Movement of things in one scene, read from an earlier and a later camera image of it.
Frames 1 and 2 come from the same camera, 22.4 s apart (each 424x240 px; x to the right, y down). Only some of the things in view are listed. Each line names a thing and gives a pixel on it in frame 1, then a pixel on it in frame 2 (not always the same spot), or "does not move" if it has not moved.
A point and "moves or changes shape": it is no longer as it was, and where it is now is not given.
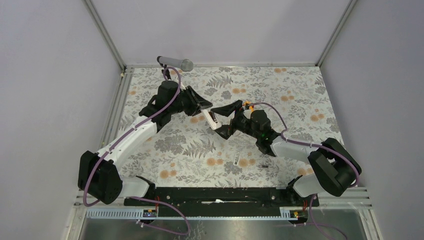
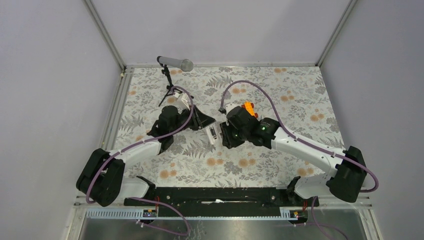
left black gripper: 197,102 to 200,120
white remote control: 211,119 moves or changes shape
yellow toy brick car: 248,106 does not move
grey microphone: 185,64 does not move
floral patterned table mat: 192,153 does not move
